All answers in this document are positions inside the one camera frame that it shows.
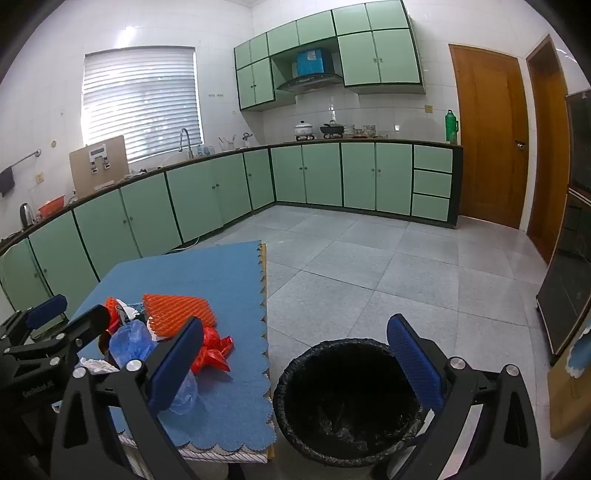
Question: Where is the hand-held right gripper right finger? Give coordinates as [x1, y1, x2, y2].
[372, 314, 541, 480]

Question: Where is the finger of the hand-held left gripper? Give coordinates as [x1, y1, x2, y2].
[2, 305, 110, 370]
[0, 294, 68, 343]

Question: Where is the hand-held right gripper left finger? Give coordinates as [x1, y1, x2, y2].
[50, 316, 206, 480]

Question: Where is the orange plastic wrapper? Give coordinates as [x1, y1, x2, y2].
[104, 297, 122, 334]

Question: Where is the red plastic bag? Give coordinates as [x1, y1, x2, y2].
[191, 325, 234, 374]

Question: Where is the clear blue plastic bag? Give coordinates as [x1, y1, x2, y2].
[109, 319, 199, 416]

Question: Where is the orange ribbed foam sheet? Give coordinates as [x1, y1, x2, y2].
[141, 294, 218, 340]

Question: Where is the black trash bin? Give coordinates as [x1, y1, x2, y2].
[272, 338, 428, 468]

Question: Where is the blue table mat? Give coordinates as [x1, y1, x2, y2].
[51, 240, 271, 455]

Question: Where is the red basin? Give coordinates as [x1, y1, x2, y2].
[38, 196, 65, 219]

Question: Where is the cardboard box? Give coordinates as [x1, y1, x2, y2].
[69, 135, 129, 198]

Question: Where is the metal towel bar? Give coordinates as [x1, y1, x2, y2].
[0, 149, 42, 174]

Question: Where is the tan printed board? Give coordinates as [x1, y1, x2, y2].
[547, 318, 591, 439]

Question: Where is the black glass cabinet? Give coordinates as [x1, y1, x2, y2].
[536, 90, 591, 367]

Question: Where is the green base cabinet run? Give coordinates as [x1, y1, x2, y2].
[0, 141, 464, 324]

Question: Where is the white window blind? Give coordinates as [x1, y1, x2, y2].
[82, 46, 203, 163]

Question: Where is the narrow wooden door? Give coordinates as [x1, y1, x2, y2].
[525, 34, 572, 265]

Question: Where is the range hood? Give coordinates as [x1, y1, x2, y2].
[276, 73, 345, 95]

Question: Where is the blue box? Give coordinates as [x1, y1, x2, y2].
[295, 48, 333, 77]

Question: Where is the green wall cabinet unit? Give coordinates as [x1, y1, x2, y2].
[233, 0, 426, 112]

